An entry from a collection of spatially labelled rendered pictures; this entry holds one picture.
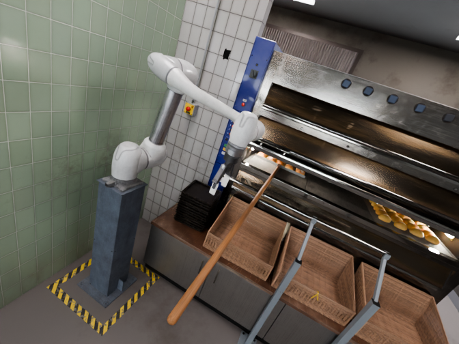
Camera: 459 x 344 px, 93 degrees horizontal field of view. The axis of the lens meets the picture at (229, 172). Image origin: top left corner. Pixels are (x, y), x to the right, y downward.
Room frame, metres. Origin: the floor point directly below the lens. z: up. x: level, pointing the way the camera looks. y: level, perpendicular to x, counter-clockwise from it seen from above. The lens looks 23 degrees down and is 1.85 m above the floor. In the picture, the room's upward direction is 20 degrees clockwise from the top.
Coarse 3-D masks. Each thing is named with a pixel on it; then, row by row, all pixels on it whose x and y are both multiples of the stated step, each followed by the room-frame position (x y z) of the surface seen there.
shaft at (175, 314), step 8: (272, 176) 1.72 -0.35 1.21; (264, 184) 1.51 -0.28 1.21; (256, 200) 1.23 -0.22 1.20; (248, 208) 1.10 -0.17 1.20; (240, 216) 1.00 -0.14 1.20; (240, 224) 0.93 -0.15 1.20; (232, 232) 0.84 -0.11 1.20; (224, 240) 0.77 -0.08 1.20; (224, 248) 0.73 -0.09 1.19; (216, 256) 0.67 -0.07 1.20; (208, 264) 0.61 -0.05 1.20; (200, 272) 0.57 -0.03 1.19; (208, 272) 0.59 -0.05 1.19; (200, 280) 0.54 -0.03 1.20; (192, 288) 0.50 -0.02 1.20; (184, 296) 0.46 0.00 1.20; (192, 296) 0.48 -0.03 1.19; (176, 304) 0.44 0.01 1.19; (184, 304) 0.44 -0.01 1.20; (176, 312) 0.41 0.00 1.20; (168, 320) 0.39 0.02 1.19; (176, 320) 0.39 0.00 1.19
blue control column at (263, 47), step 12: (252, 48) 1.88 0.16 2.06; (264, 48) 1.86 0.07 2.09; (276, 48) 1.92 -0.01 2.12; (252, 60) 1.88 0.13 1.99; (264, 60) 1.85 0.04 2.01; (264, 72) 1.85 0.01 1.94; (240, 84) 1.88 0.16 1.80; (252, 84) 1.86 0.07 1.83; (240, 96) 1.87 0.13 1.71; (252, 96) 1.85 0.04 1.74; (240, 108) 1.87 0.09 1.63; (252, 108) 1.86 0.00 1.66; (216, 168) 1.88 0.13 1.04
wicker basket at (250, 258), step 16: (224, 208) 1.63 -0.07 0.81; (240, 208) 1.77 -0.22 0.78; (256, 208) 1.75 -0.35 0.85; (224, 224) 1.72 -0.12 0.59; (256, 224) 1.70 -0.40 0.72; (272, 224) 1.69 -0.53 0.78; (208, 240) 1.35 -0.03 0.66; (240, 240) 1.57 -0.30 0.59; (256, 240) 1.65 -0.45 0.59; (224, 256) 1.32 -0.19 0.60; (240, 256) 1.29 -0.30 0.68; (256, 256) 1.45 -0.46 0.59; (272, 256) 1.46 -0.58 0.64; (256, 272) 1.26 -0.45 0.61
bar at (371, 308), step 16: (256, 192) 1.43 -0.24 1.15; (288, 208) 1.37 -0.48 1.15; (320, 224) 1.31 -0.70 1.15; (304, 240) 1.23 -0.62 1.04; (352, 240) 1.27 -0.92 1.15; (384, 256) 1.21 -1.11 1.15; (288, 272) 1.11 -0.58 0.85; (272, 304) 1.11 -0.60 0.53; (368, 304) 1.02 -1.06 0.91; (352, 320) 1.03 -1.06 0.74; (240, 336) 1.16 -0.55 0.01
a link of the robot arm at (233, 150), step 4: (228, 144) 0.99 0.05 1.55; (232, 144) 0.98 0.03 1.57; (228, 148) 0.98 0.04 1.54; (232, 148) 0.97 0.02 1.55; (236, 148) 0.97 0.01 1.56; (240, 148) 0.98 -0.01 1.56; (244, 148) 0.99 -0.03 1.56; (228, 152) 0.98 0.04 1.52; (232, 152) 0.97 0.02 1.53; (236, 152) 0.97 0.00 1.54; (240, 152) 0.98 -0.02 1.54; (236, 156) 0.98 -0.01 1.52; (240, 156) 0.99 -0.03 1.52
